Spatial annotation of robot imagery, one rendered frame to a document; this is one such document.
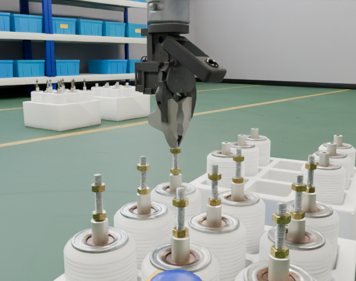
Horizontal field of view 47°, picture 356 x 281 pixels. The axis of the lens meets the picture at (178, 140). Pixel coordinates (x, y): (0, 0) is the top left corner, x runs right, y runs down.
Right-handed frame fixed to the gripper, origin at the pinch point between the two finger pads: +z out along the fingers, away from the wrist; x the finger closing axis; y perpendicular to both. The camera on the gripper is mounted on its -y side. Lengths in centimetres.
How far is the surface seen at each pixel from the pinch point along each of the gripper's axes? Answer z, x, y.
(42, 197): 34, -20, 81
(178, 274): 1.5, 33.0, -28.5
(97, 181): 1.1, 22.9, -6.1
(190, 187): 9.1, -2.2, -1.2
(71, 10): -85, -329, 497
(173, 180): 7.3, 0.9, 0.2
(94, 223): 6.7, 23.7, -6.0
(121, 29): -56, -365, 425
